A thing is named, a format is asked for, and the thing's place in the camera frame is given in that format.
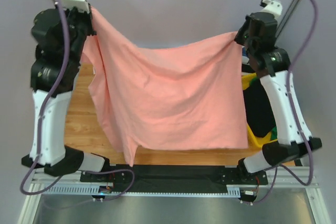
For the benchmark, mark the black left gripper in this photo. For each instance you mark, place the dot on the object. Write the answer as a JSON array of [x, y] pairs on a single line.
[[88, 17]]

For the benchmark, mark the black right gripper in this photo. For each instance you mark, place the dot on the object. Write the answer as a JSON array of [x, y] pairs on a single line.
[[239, 38]]

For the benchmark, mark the pink t shirt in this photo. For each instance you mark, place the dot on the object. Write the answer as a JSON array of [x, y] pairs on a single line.
[[172, 99]]

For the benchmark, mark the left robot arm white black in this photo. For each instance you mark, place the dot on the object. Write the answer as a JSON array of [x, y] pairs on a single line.
[[60, 40]]

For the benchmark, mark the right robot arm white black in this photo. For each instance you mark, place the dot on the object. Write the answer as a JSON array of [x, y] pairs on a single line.
[[271, 65]]

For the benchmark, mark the black folded shirt in stack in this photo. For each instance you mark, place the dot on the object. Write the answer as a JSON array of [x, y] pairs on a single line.
[[246, 68]]

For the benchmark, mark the navy printed folded t shirt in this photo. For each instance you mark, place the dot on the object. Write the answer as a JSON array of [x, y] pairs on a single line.
[[244, 53]]

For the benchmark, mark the black folded t shirt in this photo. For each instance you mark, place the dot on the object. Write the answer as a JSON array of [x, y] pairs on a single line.
[[258, 113]]

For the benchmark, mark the green t shirt in bin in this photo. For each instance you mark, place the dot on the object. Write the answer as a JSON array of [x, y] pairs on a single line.
[[274, 133]]

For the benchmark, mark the yellow plastic bin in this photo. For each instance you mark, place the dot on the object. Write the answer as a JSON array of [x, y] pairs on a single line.
[[257, 142]]

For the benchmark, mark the aluminium corner post right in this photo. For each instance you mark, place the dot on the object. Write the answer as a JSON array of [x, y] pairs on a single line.
[[287, 15]]

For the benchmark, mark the aluminium frame rail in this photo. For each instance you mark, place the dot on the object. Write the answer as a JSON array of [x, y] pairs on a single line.
[[227, 176]]

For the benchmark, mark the grey slotted cable duct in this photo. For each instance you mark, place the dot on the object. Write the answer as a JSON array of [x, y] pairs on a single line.
[[99, 190]]

